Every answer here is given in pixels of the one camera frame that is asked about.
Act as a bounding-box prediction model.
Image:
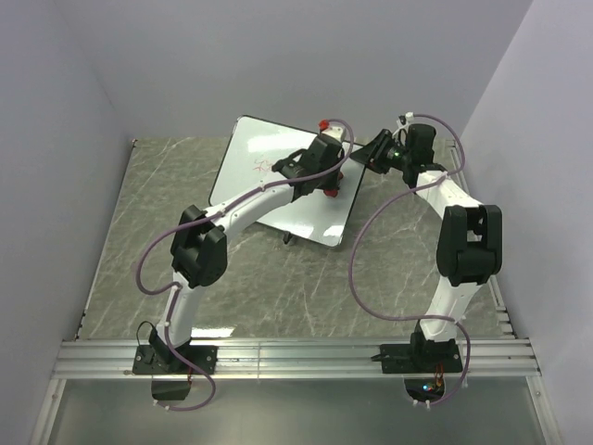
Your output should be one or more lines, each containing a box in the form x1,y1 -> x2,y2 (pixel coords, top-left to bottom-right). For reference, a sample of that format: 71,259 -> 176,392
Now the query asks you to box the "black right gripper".
349,129 -> 412,175

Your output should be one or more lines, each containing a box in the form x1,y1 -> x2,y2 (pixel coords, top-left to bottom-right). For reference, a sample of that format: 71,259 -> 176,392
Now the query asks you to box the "red whiteboard eraser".
322,171 -> 344,197

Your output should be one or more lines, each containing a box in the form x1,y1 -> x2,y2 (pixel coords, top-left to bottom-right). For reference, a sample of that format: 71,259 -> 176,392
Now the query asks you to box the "white whiteboard with black frame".
208,116 -> 364,248

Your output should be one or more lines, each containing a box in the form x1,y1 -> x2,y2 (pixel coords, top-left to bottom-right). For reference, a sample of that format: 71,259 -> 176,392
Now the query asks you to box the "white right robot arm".
351,123 -> 502,371

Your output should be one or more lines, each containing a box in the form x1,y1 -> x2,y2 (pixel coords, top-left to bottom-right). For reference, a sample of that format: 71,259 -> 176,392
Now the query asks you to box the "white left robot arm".
149,126 -> 346,373

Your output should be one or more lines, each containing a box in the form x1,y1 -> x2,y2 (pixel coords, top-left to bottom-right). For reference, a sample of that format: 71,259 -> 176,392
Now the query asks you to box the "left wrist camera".
318,120 -> 346,143

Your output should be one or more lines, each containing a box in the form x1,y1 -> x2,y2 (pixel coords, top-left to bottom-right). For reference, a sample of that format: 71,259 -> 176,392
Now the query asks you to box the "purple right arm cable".
347,111 -> 473,409

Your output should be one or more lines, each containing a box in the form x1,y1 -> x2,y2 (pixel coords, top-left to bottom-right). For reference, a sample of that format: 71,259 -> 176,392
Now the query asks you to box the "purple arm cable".
347,111 -> 473,409
136,119 -> 356,413

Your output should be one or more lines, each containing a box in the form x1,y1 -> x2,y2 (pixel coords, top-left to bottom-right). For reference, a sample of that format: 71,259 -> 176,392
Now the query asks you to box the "aluminium side rail right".
439,136 -> 542,376

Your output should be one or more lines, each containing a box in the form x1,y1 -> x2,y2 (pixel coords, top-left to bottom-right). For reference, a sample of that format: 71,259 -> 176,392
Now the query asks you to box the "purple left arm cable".
136,119 -> 356,413

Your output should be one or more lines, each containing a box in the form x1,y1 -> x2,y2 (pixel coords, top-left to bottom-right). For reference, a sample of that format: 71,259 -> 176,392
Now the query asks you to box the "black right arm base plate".
371,342 -> 463,375

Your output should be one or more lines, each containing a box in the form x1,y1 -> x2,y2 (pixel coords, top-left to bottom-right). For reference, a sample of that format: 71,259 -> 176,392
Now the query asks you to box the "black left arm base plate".
132,344 -> 218,375

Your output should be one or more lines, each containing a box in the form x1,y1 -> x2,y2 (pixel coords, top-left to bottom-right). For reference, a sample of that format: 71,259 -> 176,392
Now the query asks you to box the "aluminium mounting rail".
51,337 -> 541,380

